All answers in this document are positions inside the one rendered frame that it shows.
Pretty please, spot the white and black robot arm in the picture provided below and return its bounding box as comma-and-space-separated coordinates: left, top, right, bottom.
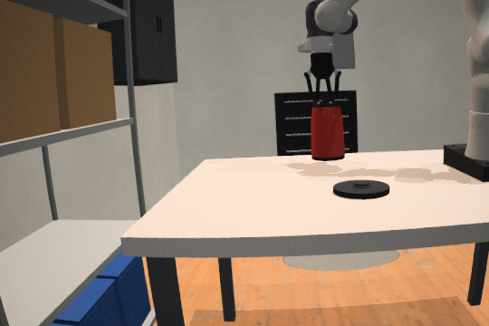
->
297, 0, 489, 161

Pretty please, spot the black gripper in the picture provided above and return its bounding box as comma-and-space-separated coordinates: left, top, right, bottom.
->
304, 53, 341, 104

